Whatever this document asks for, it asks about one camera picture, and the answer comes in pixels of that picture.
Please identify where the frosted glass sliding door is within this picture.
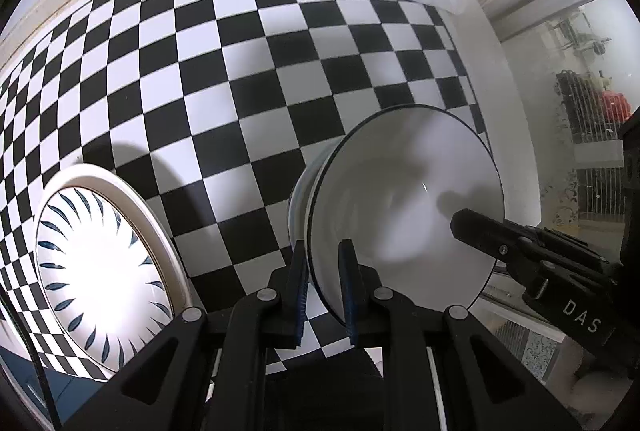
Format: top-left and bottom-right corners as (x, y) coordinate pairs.
(462, 0), (640, 362)

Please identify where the large white plate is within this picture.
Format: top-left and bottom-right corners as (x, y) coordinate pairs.
(33, 164), (195, 383)

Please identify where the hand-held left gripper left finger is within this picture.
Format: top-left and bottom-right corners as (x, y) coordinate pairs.
(65, 238), (309, 431)

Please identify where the striped white plate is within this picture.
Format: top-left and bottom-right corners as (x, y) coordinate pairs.
(36, 188), (176, 364)

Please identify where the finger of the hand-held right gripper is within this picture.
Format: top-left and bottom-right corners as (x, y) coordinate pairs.
(450, 208), (532, 263)

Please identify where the black-rimmed white bowl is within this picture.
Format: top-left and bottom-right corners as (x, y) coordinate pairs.
(305, 105), (505, 327)

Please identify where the black wire rack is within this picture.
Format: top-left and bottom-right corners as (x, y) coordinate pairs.
(555, 70), (626, 146)

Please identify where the black cable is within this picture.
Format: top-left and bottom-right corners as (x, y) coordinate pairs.
(0, 288), (63, 431)

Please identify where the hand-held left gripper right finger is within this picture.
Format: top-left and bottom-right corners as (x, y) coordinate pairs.
(337, 238), (568, 431)

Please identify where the red bag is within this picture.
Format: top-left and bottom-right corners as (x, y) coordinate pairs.
(599, 91), (632, 120)

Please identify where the black white checkered mat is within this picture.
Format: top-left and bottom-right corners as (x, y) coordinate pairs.
(0, 0), (493, 379)

